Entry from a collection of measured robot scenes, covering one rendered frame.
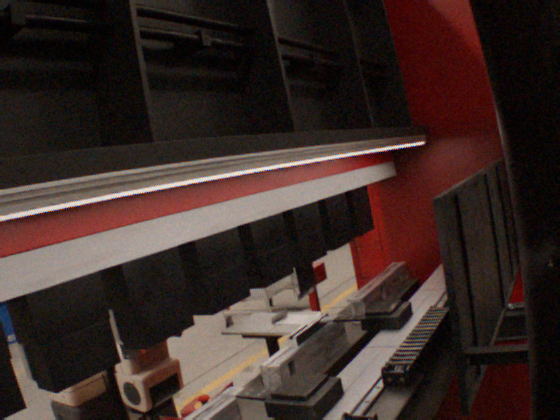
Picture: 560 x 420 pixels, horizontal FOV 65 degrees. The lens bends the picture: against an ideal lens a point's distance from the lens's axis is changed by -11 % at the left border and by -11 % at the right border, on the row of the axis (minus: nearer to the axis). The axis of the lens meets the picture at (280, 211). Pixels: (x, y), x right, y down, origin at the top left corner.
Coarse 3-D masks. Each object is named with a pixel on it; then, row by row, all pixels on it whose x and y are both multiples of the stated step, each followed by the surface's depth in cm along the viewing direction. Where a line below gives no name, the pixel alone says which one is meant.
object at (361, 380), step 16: (432, 288) 154; (416, 304) 141; (432, 304) 138; (416, 320) 128; (384, 336) 122; (400, 336) 119; (368, 352) 113; (384, 352) 111; (352, 368) 106; (368, 368) 104; (352, 384) 98; (368, 384) 96; (352, 400) 90; (368, 400) 89; (336, 416) 85
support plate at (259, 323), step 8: (296, 312) 156; (304, 312) 154; (312, 312) 152; (248, 320) 158; (256, 320) 156; (264, 320) 154; (232, 328) 152; (240, 328) 150; (248, 328) 149; (256, 328) 147; (264, 328) 145; (280, 328) 142; (288, 328) 141; (296, 328) 139
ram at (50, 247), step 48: (144, 192) 91; (192, 192) 102; (240, 192) 116; (288, 192) 134; (336, 192) 158; (0, 240) 65; (48, 240) 72; (96, 240) 81; (144, 240) 90; (192, 240) 101; (0, 288) 64
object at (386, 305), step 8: (376, 304) 134; (384, 304) 132; (392, 304) 130; (400, 304) 131; (408, 304) 131; (368, 312) 129; (376, 312) 128; (384, 312) 126; (392, 312) 126; (400, 312) 126; (408, 312) 130; (320, 320) 141; (328, 320) 139; (336, 320) 138; (344, 320) 137; (352, 320) 135; (360, 320) 129; (368, 320) 128; (376, 320) 127; (384, 320) 125; (392, 320) 124; (400, 320) 125; (368, 328) 128; (376, 328) 127; (384, 328) 126; (392, 328) 125; (400, 328) 124
